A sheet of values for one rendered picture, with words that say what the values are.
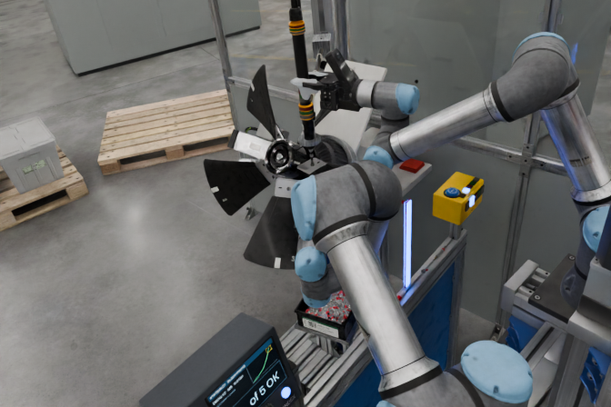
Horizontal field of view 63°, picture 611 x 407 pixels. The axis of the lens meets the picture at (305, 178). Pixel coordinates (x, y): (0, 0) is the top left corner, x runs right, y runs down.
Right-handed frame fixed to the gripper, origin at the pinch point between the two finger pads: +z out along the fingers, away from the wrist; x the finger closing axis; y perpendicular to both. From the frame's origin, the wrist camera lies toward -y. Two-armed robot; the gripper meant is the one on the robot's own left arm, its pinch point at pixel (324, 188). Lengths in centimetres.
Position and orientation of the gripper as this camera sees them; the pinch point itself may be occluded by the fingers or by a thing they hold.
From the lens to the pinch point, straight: 149.1
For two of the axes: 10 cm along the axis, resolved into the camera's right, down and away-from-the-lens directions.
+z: 0.7, -5.5, 8.3
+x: 2.1, 8.3, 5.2
